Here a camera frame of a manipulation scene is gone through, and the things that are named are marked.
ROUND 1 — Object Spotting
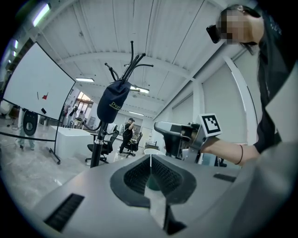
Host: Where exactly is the black ring-shaped device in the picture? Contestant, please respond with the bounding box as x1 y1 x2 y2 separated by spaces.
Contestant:
23 110 39 137

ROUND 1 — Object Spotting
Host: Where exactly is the person's right forearm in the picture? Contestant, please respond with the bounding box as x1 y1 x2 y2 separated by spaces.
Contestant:
201 137 259 167

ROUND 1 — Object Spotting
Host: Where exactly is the black wrist band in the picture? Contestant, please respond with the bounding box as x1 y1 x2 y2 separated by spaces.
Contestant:
234 144 244 165

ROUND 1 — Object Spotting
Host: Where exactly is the black head-worn camera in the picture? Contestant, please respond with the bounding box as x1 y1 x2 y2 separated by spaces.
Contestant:
206 5 262 45

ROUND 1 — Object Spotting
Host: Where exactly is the black coat rack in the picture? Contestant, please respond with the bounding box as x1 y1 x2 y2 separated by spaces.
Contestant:
81 40 154 168

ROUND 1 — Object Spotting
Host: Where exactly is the rolling whiteboard on black stand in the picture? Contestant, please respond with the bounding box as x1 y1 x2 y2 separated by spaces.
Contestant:
0 41 77 165

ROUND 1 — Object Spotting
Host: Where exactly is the person's black shirt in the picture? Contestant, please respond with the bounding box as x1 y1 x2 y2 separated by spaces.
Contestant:
252 9 298 154

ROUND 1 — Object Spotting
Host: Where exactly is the beige door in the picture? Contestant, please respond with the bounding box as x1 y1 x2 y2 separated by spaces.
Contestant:
142 127 153 143

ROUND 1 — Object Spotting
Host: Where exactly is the person's head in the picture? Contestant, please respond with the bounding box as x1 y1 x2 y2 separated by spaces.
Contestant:
220 4 265 46

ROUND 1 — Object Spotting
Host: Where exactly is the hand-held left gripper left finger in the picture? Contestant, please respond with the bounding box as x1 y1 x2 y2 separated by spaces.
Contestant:
34 154 165 238

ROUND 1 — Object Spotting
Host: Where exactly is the black office chair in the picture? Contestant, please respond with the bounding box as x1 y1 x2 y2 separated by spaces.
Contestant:
85 124 120 164
122 132 143 159

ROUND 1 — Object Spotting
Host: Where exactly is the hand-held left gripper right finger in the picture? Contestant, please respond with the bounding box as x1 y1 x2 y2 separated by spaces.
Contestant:
151 154 242 238

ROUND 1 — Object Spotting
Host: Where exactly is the dark navy garment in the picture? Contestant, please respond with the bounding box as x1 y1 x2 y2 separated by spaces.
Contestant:
96 80 132 123

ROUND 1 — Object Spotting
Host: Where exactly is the white counter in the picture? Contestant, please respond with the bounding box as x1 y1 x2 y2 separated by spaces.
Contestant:
50 125 99 160

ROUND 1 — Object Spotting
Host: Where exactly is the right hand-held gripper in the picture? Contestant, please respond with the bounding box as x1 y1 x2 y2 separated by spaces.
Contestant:
154 113 223 165

